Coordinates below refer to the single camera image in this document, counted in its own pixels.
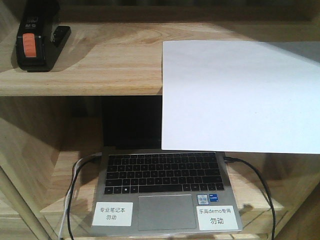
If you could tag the white paper sheets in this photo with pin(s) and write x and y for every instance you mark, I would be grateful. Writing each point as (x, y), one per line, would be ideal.
(241, 96)

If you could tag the black stapler with orange button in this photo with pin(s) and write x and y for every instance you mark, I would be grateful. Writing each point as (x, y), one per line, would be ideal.
(40, 38)

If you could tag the grey laptop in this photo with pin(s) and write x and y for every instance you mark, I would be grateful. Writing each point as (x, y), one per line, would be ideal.
(165, 186)

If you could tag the white label left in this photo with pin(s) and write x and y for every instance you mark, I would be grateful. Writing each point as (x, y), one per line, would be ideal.
(113, 214)

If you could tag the white label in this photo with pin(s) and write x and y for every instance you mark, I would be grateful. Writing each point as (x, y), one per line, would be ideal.
(216, 218)
(113, 214)

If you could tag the white label right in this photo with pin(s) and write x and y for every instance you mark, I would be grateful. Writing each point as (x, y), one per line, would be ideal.
(216, 218)

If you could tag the wooden shelf unit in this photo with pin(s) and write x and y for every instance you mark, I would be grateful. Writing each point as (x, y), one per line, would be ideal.
(117, 50)

